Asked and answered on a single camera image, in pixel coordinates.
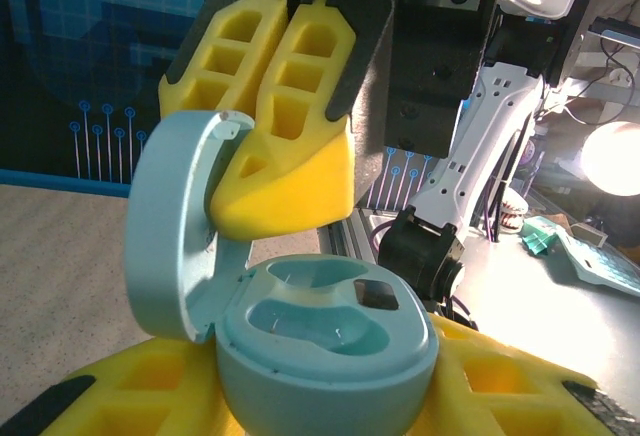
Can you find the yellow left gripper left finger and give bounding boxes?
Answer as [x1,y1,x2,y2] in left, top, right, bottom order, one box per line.
[0,335,246,436]

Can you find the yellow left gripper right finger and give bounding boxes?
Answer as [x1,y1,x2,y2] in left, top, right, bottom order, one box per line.
[414,313,640,436]

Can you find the blue earbud charging case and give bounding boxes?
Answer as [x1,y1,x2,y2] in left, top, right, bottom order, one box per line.
[123,109,440,436]

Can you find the teal paper packet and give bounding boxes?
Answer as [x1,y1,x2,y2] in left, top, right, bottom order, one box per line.
[519,214,560,258]

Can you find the white teeth model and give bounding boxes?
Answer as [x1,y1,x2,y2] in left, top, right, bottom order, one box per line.
[499,194,530,233]

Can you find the light green calculator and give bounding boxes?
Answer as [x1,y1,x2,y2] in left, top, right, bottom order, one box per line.
[553,228,640,301]

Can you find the bright round lamp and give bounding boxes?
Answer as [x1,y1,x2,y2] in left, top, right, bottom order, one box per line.
[582,120,640,198]

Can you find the aluminium frame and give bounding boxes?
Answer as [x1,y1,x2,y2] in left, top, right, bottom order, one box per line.
[319,203,404,270]

